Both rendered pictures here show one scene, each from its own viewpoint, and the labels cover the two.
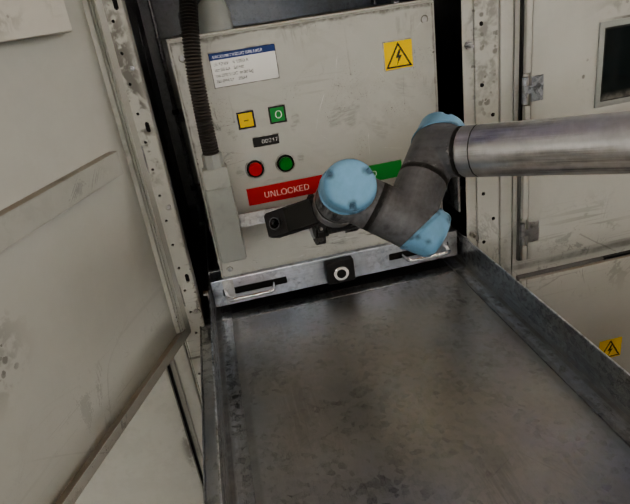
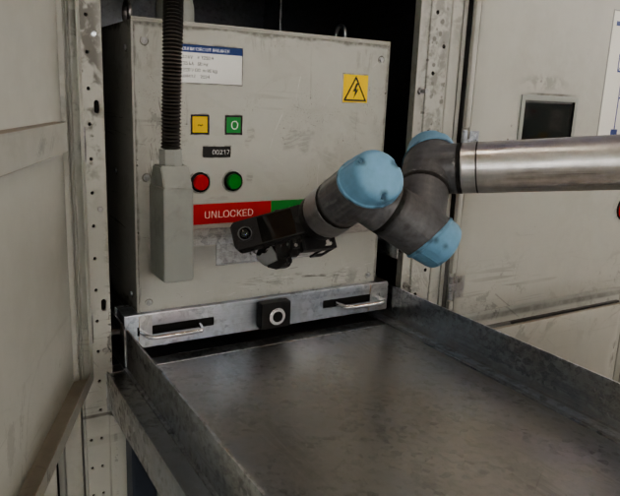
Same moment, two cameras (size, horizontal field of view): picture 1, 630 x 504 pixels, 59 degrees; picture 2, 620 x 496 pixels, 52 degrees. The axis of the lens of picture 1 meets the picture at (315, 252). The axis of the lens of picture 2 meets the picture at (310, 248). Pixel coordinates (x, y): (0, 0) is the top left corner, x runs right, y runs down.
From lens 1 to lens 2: 0.37 m
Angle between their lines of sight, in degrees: 25
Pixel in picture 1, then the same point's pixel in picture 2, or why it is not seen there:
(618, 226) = (525, 290)
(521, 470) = (559, 481)
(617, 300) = not seen: hidden behind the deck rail
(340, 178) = (372, 166)
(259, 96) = (217, 101)
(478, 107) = not seen: hidden behind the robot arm
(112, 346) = (34, 368)
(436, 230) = (453, 235)
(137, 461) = not seen: outside the picture
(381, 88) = (337, 118)
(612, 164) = (617, 177)
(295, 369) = (260, 409)
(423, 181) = (435, 187)
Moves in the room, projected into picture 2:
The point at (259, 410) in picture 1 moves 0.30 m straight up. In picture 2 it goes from (237, 450) to (240, 217)
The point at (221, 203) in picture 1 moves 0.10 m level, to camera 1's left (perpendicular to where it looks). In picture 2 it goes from (178, 207) to (108, 209)
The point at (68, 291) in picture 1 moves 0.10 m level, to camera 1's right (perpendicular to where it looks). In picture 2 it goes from (14, 273) to (110, 267)
